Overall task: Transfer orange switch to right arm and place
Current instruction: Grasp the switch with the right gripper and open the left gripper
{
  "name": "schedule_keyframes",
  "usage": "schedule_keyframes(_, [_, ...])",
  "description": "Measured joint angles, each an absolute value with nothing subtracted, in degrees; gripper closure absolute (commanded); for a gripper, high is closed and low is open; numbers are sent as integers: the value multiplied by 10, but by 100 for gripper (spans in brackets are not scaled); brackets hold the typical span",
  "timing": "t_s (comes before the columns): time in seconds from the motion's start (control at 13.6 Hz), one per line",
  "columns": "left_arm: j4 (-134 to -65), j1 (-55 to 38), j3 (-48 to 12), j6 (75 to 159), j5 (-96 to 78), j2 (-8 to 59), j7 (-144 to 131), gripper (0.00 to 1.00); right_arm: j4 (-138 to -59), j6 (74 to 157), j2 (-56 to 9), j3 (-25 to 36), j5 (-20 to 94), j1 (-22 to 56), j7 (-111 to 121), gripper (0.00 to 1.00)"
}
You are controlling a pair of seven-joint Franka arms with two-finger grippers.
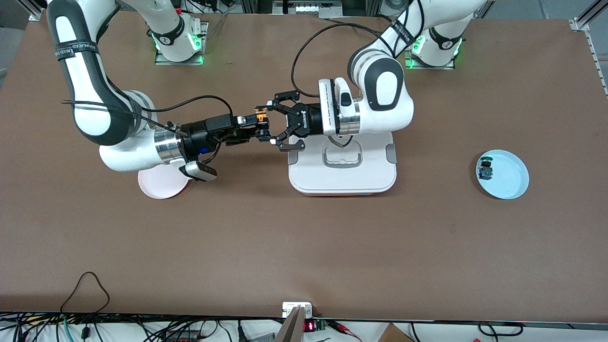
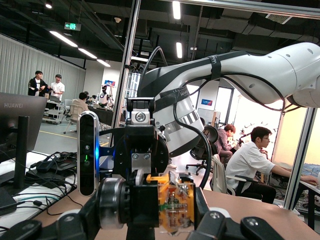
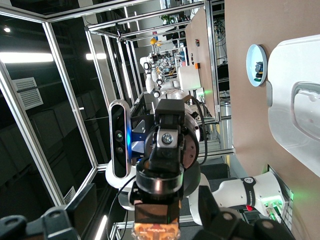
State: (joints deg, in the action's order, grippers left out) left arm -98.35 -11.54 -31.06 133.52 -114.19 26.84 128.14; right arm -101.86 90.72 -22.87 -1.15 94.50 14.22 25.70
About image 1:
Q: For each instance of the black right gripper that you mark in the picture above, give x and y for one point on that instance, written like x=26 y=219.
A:
x=205 y=134

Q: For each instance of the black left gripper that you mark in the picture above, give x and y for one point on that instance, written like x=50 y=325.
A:
x=304 y=120

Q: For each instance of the orange push-button switch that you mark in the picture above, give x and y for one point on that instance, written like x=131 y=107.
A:
x=260 y=116

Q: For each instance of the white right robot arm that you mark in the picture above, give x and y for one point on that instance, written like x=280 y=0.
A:
x=85 y=95

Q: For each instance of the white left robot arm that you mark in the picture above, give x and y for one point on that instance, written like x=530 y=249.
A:
x=380 y=95

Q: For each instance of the white lidded lunch box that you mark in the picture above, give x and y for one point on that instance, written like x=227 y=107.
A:
x=342 y=178

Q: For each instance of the pink round plate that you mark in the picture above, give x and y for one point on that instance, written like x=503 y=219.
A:
x=161 y=190

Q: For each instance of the grey aluminium bar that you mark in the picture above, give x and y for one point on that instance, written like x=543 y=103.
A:
x=290 y=327

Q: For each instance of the red LED display board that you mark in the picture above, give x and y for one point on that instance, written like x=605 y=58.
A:
x=311 y=326

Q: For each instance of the light blue round plate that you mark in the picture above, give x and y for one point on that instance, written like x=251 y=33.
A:
x=508 y=178

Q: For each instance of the brown cardboard box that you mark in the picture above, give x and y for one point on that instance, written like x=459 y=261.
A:
x=393 y=335

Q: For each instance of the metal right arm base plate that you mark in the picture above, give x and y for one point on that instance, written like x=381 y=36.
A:
x=164 y=61

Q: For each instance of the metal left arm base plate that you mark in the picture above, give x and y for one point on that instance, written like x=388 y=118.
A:
x=430 y=67

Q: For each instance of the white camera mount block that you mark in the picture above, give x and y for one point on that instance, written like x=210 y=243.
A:
x=289 y=308

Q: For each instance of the green push-button switch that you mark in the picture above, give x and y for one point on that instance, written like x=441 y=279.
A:
x=485 y=170

